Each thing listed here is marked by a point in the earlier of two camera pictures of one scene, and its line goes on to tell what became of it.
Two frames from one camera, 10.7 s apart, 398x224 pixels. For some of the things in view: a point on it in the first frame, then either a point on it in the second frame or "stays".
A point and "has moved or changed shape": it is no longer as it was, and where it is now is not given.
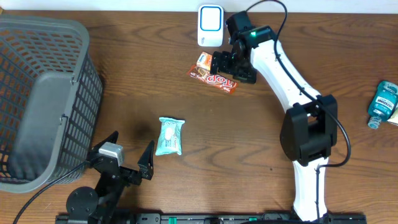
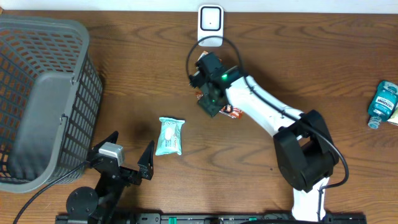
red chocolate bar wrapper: (217, 81) has moved or changed shape
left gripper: (145, 165) stays
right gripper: (247, 76) to (209, 107)
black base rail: (208, 218) stays
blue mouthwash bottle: (383, 104) stays
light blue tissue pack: (170, 137) stays
